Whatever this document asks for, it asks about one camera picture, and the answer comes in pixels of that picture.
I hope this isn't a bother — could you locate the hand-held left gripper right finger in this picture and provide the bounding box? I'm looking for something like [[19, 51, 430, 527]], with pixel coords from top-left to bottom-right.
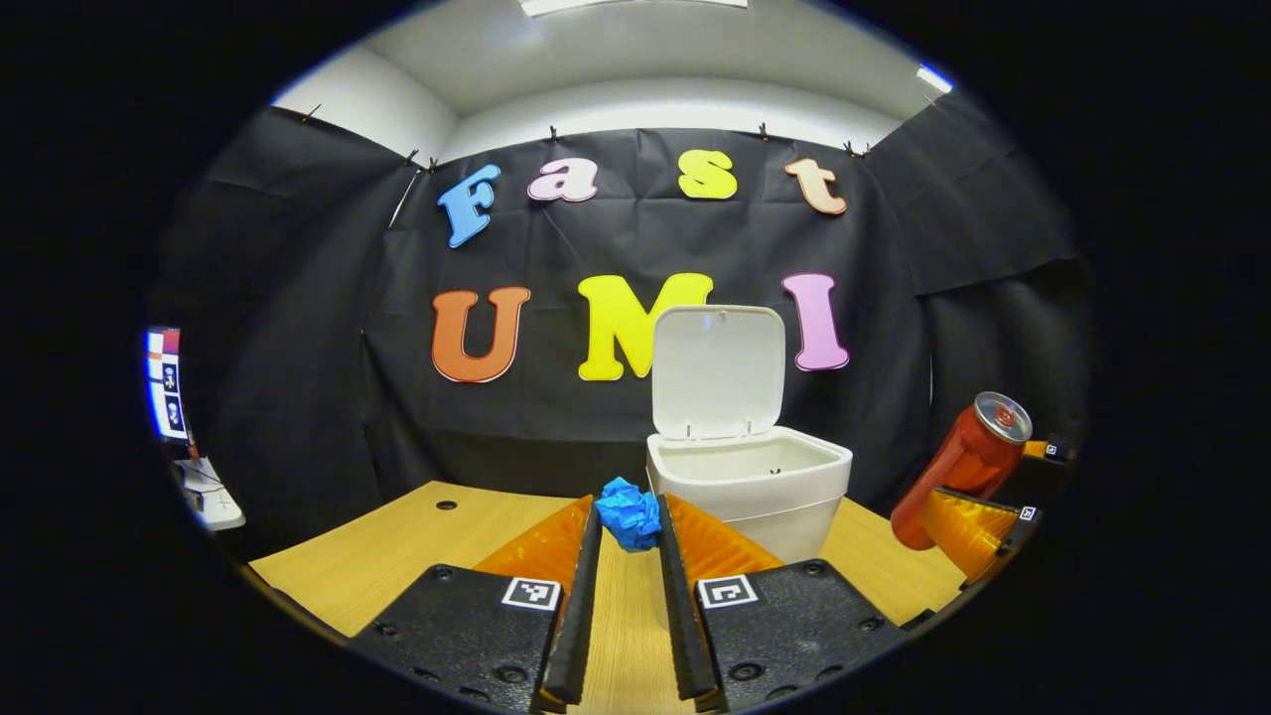
[[655, 494, 910, 714]]

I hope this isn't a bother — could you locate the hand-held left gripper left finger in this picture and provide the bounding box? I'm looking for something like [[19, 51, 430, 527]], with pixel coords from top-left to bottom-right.
[[348, 497, 605, 714]]

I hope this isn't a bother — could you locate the red pop can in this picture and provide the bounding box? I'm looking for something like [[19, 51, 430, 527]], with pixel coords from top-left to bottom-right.
[[891, 391, 1034, 552]]

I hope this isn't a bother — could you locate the blue paper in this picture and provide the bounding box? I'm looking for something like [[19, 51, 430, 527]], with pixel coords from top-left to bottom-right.
[[594, 477, 663, 552]]

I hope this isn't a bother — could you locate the white desktop garbage bin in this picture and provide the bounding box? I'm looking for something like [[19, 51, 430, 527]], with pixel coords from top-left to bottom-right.
[[645, 305, 853, 567]]

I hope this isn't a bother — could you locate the wooden desktop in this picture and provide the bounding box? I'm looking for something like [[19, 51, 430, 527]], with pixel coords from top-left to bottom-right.
[[248, 482, 969, 715]]

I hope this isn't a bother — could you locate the white side table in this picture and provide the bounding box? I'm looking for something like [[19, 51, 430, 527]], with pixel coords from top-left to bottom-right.
[[174, 457, 247, 532]]

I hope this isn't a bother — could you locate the black backdrop cloth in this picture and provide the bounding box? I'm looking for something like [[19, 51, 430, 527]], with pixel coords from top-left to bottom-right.
[[159, 89, 1093, 557]]

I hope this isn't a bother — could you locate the computer monitor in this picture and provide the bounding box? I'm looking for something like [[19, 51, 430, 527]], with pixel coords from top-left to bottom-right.
[[146, 328, 190, 443]]

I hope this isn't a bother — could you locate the ceiling light panel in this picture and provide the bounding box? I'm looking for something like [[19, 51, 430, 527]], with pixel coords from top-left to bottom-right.
[[521, 0, 748, 16]]

